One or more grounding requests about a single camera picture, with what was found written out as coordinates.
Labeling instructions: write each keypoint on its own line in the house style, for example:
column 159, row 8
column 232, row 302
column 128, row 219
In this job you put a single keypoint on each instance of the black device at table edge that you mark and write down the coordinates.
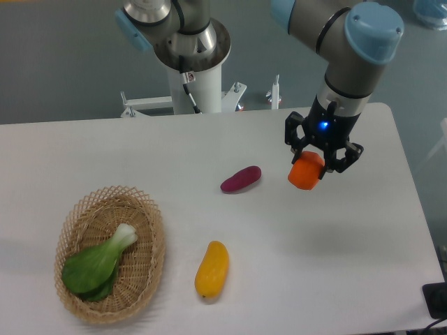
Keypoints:
column 435, row 299

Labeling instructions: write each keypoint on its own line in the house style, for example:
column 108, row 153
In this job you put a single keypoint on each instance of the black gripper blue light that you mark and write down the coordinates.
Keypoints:
column 329, row 132

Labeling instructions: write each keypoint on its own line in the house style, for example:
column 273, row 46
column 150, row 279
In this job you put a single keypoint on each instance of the blue object top right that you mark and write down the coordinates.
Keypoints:
column 432, row 13

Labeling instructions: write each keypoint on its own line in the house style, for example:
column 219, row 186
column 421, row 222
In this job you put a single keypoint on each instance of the yellow mango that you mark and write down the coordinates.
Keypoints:
column 212, row 273

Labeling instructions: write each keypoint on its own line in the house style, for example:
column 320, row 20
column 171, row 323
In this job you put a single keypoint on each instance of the green bok choy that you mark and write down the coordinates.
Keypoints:
column 91, row 273

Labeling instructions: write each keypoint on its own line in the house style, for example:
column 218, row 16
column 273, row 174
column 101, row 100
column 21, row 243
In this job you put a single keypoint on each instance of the purple sweet potato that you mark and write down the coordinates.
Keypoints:
column 241, row 179

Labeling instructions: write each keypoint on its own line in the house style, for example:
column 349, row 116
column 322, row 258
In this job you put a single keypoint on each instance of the woven bamboo basket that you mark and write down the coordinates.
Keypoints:
column 93, row 220

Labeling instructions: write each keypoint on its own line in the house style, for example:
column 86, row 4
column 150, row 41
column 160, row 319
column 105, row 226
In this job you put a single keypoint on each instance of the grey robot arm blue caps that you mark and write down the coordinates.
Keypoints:
column 357, row 38

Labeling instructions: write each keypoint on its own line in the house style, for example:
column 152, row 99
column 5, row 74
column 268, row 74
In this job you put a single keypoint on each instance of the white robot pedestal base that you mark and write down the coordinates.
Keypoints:
column 193, row 65

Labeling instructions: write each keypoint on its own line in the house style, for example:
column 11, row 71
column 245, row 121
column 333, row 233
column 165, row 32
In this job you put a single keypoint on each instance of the orange fruit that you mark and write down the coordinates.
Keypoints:
column 306, row 171

